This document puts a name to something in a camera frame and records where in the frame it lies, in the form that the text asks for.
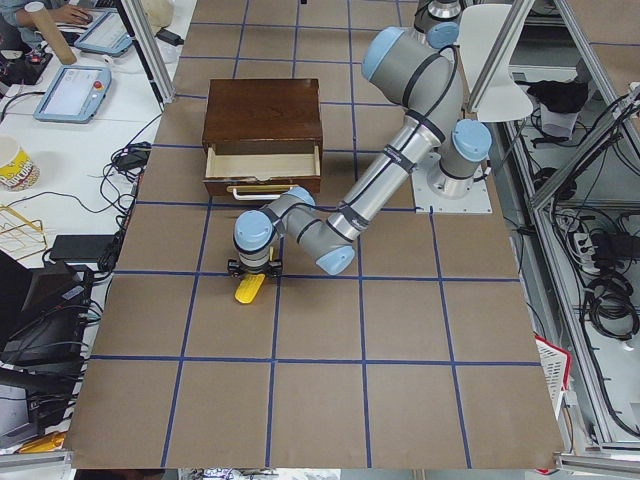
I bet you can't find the blue teach pendant far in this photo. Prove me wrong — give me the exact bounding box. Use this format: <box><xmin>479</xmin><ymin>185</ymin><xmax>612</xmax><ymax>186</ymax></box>
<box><xmin>74</xmin><ymin>9</ymin><xmax>132</xmax><ymax>57</ymax></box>

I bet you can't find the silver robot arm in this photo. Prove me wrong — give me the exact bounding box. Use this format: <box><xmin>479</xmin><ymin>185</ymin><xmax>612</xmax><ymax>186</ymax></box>
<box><xmin>227</xmin><ymin>1</ymin><xmax>492</xmax><ymax>277</ymax></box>

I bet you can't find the white metal drawer handle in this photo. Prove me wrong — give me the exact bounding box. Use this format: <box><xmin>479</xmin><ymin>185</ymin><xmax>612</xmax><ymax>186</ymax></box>
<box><xmin>226</xmin><ymin>184</ymin><xmax>296</xmax><ymax>202</ymax></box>

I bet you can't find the yellow plastic corn cob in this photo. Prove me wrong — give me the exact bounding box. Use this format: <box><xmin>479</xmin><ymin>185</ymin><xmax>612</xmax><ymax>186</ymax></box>
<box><xmin>234</xmin><ymin>273</ymin><xmax>266</xmax><ymax>305</ymax></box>

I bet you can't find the person's hand on mouse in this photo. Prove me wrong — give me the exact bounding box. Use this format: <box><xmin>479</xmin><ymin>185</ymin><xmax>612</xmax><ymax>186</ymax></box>
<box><xmin>50</xmin><ymin>4</ymin><xmax>93</xmax><ymax>26</ymax></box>

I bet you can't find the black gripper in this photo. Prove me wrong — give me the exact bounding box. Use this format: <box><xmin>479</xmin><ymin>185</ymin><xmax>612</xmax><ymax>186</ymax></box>
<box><xmin>227</xmin><ymin>259</ymin><xmax>283</xmax><ymax>278</ymax></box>

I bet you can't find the blue teach pendant near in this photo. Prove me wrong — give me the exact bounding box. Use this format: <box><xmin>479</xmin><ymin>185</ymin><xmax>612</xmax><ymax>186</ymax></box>
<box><xmin>33</xmin><ymin>66</ymin><xmax>112</xmax><ymax>124</ymax></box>

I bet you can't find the red white plastic basket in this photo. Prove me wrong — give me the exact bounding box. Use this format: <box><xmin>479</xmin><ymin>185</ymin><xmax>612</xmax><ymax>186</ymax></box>
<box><xmin>535</xmin><ymin>335</ymin><xmax>571</xmax><ymax>418</ymax></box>

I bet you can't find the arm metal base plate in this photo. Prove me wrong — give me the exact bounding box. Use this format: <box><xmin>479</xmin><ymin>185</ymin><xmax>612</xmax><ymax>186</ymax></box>
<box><xmin>411</xmin><ymin>153</ymin><xmax>492</xmax><ymax>215</ymax></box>

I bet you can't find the dark brown wooden cabinet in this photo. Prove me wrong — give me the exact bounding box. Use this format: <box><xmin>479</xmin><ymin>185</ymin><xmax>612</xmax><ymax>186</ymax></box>
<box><xmin>202</xmin><ymin>78</ymin><xmax>323</xmax><ymax>153</ymax></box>

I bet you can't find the white chair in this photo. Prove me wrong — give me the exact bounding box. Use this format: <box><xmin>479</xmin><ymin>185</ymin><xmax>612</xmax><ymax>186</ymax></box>
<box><xmin>458</xmin><ymin>1</ymin><xmax>533</xmax><ymax>123</ymax></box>

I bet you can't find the blue teach pendant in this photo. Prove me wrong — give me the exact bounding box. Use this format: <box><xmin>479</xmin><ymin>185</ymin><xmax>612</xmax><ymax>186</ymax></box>
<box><xmin>33</xmin><ymin>66</ymin><xmax>112</xmax><ymax>124</ymax></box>
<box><xmin>74</xmin><ymin>9</ymin><xmax>132</xmax><ymax>57</ymax></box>

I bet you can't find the white popcorn paper cup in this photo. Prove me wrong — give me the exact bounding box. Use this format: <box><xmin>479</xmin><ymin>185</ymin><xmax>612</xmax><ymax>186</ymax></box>
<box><xmin>1</xmin><ymin>134</ymin><xmax>40</xmax><ymax>191</ymax></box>

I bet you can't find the cardboard tube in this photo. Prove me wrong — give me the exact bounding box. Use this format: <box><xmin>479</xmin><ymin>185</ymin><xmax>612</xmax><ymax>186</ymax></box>
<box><xmin>24</xmin><ymin>1</ymin><xmax>77</xmax><ymax>65</ymax></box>

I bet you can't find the gold wire rack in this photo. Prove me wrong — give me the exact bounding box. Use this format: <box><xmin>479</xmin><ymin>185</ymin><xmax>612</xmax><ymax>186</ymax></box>
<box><xmin>1</xmin><ymin>205</ymin><xmax>48</xmax><ymax>260</ymax></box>

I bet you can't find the wooden drawer with brown front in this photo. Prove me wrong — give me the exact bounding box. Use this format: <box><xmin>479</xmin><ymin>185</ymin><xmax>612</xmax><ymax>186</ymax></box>
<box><xmin>203</xmin><ymin>144</ymin><xmax>321</xmax><ymax>200</ymax></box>

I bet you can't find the black power adapter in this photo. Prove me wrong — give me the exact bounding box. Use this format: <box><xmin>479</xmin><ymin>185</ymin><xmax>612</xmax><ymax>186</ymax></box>
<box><xmin>155</xmin><ymin>28</ymin><xmax>184</xmax><ymax>46</ymax></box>

